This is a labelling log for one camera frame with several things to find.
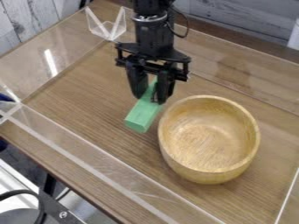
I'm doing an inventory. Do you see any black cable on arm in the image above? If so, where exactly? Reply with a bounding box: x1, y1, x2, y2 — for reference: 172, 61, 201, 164
165, 7, 191, 39

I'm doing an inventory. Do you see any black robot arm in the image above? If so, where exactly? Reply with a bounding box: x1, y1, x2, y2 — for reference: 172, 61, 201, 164
116, 0, 192, 104

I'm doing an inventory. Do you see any black cable lower left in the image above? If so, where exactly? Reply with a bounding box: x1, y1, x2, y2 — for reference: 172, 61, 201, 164
0, 189, 45, 224

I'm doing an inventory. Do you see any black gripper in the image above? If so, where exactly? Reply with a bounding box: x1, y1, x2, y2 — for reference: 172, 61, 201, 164
116, 12, 191, 105

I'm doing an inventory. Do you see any green rectangular block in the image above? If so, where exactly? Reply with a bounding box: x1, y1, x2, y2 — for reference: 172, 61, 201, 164
124, 80, 163, 133

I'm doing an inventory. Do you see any clear acrylic enclosure wall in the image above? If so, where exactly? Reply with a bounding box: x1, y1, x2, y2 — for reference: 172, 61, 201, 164
0, 13, 299, 224

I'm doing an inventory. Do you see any black table leg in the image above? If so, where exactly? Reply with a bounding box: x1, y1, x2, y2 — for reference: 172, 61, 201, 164
42, 174, 57, 196

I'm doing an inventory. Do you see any black metal bracket with screw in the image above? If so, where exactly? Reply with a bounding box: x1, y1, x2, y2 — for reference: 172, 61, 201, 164
38, 192, 86, 224

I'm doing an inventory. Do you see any blue object at left edge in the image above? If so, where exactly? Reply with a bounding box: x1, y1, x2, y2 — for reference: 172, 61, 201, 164
0, 93, 14, 102

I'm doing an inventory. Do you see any wooden brown bowl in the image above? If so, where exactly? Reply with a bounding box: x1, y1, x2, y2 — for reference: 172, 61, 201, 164
157, 95, 261, 185

